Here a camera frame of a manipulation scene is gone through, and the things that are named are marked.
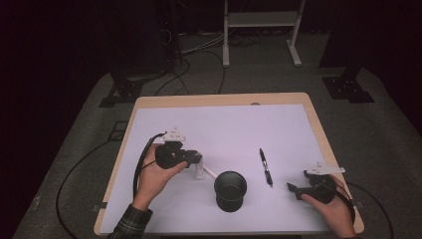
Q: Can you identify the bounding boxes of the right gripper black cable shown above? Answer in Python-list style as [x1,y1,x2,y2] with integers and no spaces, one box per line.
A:
[326,182,396,239]

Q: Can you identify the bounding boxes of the black floor cable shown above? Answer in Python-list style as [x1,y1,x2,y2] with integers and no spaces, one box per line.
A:
[153,49,227,97]

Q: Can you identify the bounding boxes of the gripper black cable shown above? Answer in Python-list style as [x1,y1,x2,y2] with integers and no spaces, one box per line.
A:
[326,182,396,239]
[55,131,167,239]

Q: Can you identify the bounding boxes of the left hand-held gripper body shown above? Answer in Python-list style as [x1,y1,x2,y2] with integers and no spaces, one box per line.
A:
[154,127,192,170]

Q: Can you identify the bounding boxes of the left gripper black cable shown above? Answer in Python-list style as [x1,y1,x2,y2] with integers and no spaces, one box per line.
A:
[55,131,167,239]

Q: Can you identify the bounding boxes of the white floor cables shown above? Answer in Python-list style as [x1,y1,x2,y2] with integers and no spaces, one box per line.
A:
[180,32,227,55]

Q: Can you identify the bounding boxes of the black pen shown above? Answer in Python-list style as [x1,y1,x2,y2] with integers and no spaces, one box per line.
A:
[258,147,275,188]

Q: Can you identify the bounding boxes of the white table mat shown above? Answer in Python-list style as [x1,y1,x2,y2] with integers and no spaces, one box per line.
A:
[99,104,355,235]

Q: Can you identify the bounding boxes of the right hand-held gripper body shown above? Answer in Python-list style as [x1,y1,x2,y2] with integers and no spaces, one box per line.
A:
[300,161,346,205]

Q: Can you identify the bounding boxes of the person's right hand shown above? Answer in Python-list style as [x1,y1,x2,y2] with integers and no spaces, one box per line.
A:
[301,175,358,239]

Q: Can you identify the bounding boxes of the black mesh pen holder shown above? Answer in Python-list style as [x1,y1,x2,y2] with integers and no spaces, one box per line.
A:
[213,170,249,214]

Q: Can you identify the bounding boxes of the white pen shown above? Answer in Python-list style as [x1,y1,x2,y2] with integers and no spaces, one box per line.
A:
[202,165,219,179]

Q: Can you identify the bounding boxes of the white metal stand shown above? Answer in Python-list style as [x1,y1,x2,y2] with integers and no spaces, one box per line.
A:
[222,0,307,68]

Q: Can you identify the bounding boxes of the person's left hand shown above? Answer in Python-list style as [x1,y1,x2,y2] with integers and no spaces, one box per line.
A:
[132,144,189,212]

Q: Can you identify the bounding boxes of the black floor stand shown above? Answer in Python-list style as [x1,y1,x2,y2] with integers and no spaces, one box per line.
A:
[99,63,167,109]
[321,66,376,105]

